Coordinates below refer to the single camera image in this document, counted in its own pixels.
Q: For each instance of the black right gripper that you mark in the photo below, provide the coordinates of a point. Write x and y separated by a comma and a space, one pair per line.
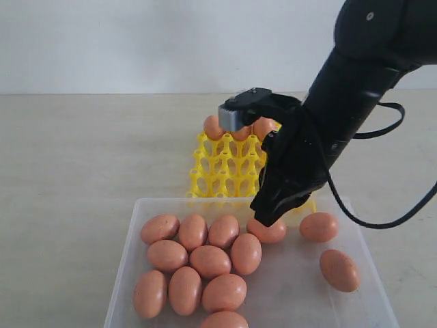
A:
311, 139

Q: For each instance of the brown egg tray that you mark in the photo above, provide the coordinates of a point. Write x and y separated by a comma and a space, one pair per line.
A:
262, 127
212, 129
242, 134

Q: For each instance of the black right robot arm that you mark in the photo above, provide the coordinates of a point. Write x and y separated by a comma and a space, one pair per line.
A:
376, 44

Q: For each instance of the brown egg right edge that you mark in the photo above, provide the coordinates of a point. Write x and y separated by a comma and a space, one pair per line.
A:
273, 234

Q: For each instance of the yellow plastic egg tray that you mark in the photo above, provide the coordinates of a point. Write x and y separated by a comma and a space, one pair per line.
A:
226, 167

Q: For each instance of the brown egg centre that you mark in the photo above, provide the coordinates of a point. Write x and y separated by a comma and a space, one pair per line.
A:
223, 231

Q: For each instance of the clear plastic bin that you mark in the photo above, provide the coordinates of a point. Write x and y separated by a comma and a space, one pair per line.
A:
287, 289

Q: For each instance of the brown egg upper middle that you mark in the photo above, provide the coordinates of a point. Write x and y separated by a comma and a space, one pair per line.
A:
193, 232

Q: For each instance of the brown egg top right corner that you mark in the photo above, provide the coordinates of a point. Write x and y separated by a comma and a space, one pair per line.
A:
210, 261

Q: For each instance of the brown egg large upper left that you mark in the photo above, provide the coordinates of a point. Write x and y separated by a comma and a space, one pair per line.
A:
160, 227

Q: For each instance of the brown egg lower right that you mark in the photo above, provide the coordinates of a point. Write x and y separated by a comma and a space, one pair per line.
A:
167, 255

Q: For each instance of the brown egg bin bottom edge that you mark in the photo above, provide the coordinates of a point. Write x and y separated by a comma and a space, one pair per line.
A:
225, 319

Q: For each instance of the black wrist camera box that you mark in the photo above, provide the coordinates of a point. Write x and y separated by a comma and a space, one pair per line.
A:
247, 107

